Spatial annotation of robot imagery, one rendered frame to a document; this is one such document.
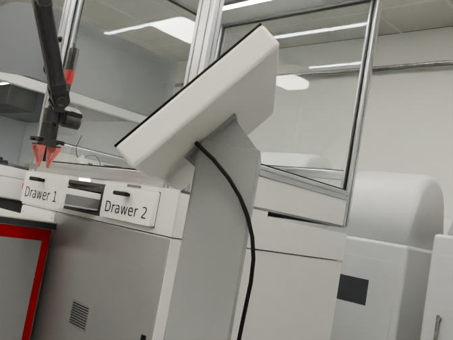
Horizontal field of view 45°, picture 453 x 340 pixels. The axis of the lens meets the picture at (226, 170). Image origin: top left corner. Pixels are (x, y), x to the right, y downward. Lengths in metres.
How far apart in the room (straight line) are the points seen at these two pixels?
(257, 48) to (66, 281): 1.41
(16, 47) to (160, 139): 2.05
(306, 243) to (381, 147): 2.92
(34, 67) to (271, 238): 1.53
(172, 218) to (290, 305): 0.69
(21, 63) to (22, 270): 1.13
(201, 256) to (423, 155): 3.87
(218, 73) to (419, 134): 4.04
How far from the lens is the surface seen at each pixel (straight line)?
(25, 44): 2.91
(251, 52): 0.90
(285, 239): 2.05
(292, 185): 2.05
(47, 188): 1.99
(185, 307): 1.06
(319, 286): 2.28
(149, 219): 1.72
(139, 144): 0.89
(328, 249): 2.28
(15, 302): 2.19
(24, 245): 2.16
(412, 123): 4.91
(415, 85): 5.01
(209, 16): 1.78
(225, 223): 1.04
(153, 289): 1.70
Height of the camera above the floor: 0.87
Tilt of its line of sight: 5 degrees up
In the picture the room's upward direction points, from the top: 10 degrees clockwise
